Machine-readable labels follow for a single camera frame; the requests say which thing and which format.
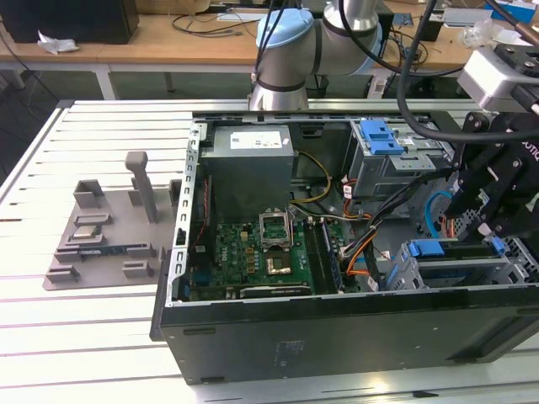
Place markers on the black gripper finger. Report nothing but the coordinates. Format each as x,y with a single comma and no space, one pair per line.
463,189
509,219

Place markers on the hard disk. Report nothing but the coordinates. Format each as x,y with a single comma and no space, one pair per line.
425,247

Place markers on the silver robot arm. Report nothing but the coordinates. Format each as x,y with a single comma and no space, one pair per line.
295,50

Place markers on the metal disk bay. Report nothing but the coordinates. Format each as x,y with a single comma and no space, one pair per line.
459,263

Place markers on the metal optical drive cage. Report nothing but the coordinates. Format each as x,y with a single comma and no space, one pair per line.
379,177

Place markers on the blue drive cage latch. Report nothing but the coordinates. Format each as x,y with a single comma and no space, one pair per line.
381,139

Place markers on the clear plastic bag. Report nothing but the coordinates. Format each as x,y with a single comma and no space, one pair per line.
480,33

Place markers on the installed RAM stick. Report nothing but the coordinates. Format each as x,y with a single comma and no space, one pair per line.
332,265

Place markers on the blue cardboard box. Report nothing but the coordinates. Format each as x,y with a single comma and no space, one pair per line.
526,10

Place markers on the small black box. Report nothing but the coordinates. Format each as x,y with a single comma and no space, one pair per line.
433,31

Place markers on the grey flat tray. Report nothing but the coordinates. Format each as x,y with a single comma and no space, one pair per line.
465,17

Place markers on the black RAM slots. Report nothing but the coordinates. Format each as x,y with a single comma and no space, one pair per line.
312,256

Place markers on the black computer tower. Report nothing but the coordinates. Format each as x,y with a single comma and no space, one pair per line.
387,27

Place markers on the black PC case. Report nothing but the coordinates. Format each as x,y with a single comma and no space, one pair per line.
337,336

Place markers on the CPU socket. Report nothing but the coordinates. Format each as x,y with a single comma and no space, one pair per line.
278,264

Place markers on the grey power supply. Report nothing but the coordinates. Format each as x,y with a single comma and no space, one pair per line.
248,181

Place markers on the black graphics card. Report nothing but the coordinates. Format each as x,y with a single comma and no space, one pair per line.
273,291

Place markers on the green motherboard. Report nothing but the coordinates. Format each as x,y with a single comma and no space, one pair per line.
236,252

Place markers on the wooden desk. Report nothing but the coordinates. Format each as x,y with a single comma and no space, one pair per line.
126,50

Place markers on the grey parts rack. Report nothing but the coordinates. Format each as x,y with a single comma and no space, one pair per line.
105,269

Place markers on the silver CPU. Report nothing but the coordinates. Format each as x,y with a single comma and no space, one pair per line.
86,232

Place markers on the crumpled white paper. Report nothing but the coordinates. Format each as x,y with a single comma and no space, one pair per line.
57,42

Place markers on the large black box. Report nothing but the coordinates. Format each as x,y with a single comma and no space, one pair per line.
63,19

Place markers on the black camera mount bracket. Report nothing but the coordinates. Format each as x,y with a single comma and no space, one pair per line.
520,59

